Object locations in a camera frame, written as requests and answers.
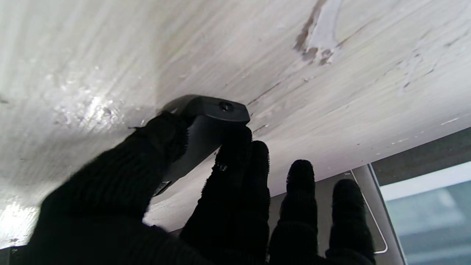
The dark grey office chair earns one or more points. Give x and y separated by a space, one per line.
325 198

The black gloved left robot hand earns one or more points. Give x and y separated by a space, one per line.
103 206

